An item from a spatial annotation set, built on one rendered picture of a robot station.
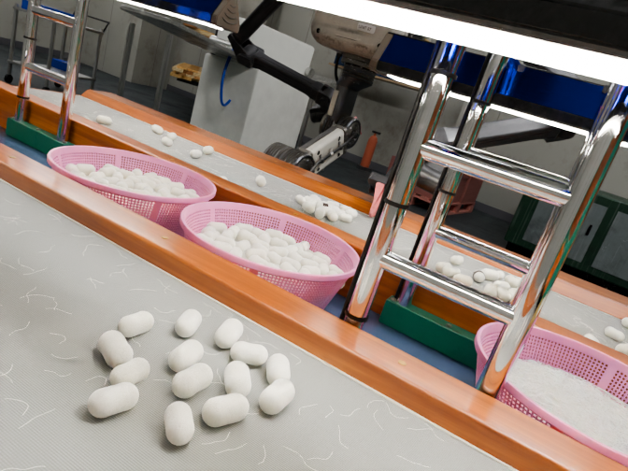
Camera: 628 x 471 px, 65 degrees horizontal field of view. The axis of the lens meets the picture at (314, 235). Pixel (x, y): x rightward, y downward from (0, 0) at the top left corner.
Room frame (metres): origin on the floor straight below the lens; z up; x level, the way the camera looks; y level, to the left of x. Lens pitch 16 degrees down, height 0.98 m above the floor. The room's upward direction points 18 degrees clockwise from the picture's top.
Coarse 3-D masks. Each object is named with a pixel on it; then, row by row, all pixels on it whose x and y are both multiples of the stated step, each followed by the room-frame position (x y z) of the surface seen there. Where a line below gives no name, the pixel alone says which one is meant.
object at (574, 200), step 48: (432, 96) 0.48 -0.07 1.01; (624, 96) 0.42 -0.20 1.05; (432, 144) 0.48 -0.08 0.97; (384, 192) 0.50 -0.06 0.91; (528, 192) 0.44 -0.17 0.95; (576, 192) 0.43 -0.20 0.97; (384, 240) 0.48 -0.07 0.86; (432, 288) 0.46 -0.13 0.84; (528, 288) 0.43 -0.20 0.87; (528, 336) 0.43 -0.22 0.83; (480, 384) 0.43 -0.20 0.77
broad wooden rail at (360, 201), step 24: (96, 96) 1.54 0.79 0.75; (120, 96) 1.63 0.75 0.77; (144, 120) 1.44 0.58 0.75; (168, 120) 1.46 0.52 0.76; (216, 144) 1.35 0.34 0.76; (240, 144) 1.43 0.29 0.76; (264, 168) 1.27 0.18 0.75; (288, 168) 1.28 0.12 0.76; (336, 192) 1.20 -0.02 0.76; (360, 192) 1.27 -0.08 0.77; (408, 216) 1.15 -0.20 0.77; (480, 240) 1.13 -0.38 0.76; (552, 288) 0.98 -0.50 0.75; (576, 288) 0.98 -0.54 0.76; (600, 288) 1.03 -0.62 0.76; (624, 312) 0.93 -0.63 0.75
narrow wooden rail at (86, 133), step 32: (0, 96) 1.15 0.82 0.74; (32, 96) 1.16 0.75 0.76; (96, 128) 1.03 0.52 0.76; (224, 192) 0.88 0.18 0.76; (256, 224) 0.85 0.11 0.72; (320, 224) 0.83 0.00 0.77; (384, 288) 0.74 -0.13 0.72; (448, 320) 0.70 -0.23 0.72; (480, 320) 0.68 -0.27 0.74; (544, 320) 0.69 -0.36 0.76; (608, 352) 0.64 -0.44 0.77
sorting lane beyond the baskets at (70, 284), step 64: (0, 192) 0.59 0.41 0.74; (0, 256) 0.43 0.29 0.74; (64, 256) 0.47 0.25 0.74; (128, 256) 0.52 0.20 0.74; (0, 320) 0.34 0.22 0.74; (64, 320) 0.36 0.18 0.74; (0, 384) 0.27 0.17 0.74; (64, 384) 0.29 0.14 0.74; (256, 384) 0.36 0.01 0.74; (320, 384) 0.39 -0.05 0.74; (0, 448) 0.22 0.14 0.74; (64, 448) 0.24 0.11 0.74; (128, 448) 0.25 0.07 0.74; (192, 448) 0.27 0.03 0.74; (256, 448) 0.29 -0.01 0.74; (320, 448) 0.31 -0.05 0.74; (384, 448) 0.33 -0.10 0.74; (448, 448) 0.35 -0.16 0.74
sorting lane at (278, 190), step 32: (128, 128) 1.27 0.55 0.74; (192, 160) 1.13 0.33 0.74; (224, 160) 1.26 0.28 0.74; (256, 192) 1.02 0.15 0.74; (288, 192) 1.12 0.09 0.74; (352, 224) 1.00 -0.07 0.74; (448, 256) 0.99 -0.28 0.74; (480, 288) 0.84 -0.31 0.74; (576, 320) 0.83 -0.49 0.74; (608, 320) 0.89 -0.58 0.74
